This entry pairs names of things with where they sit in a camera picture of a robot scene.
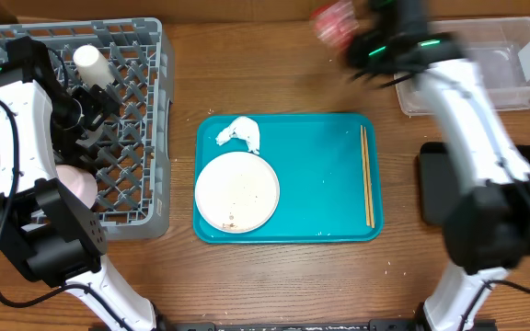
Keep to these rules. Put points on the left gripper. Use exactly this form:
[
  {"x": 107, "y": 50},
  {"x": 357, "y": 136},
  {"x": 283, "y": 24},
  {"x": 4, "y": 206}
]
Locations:
[{"x": 93, "y": 98}]

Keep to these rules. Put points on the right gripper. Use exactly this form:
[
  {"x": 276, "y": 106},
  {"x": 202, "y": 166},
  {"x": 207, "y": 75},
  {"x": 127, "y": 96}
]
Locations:
[{"x": 355, "y": 59}]

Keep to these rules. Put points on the white cup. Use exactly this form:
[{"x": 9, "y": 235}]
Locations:
[{"x": 93, "y": 67}]

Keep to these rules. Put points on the red snack wrapper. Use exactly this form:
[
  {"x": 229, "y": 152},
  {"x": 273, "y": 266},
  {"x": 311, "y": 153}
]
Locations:
[{"x": 335, "y": 24}]

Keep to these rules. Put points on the pink bowl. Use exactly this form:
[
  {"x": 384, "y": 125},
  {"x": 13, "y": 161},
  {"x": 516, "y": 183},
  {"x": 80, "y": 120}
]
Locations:
[{"x": 80, "y": 182}]

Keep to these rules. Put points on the wooden chopstick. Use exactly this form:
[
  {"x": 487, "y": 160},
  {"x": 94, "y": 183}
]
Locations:
[
  {"x": 368, "y": 180},
  {"x": 365, "y": 177}
]

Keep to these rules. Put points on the white tissue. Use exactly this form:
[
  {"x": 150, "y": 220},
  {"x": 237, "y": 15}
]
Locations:
[{"x": 242, "y": 128}]

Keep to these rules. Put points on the large white plate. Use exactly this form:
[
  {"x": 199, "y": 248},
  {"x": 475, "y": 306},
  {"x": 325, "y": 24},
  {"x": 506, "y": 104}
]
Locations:
[{"x": 237, "y": 192}]

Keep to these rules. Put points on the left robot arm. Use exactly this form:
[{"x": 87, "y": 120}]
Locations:
[{"x": 47, "y": 232}]

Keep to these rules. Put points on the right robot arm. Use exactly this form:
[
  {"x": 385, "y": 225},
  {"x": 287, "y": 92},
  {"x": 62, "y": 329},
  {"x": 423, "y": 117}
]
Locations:
[{"x": 488, "y": 232}]

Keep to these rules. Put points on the grey dishwasher rack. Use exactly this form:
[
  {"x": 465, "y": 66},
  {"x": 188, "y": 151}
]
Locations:
[{"x": 129, "y": 152}]

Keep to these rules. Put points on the clear plastic bin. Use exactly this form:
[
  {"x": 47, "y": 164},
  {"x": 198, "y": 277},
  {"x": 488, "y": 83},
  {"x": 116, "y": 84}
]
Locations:
[{"x": 501, "y": 47}]

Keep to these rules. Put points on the teal serving tray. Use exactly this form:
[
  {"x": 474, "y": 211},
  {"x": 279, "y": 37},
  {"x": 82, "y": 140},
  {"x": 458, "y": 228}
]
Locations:
[{"x": 318, "y": 161}]

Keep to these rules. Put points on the black tray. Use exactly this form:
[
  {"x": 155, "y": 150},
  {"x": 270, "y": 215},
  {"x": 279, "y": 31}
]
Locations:
[{"x": 439, "y": 191}]

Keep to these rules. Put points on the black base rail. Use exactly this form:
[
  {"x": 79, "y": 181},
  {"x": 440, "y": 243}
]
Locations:
[{"x": 372, "y": 325}]

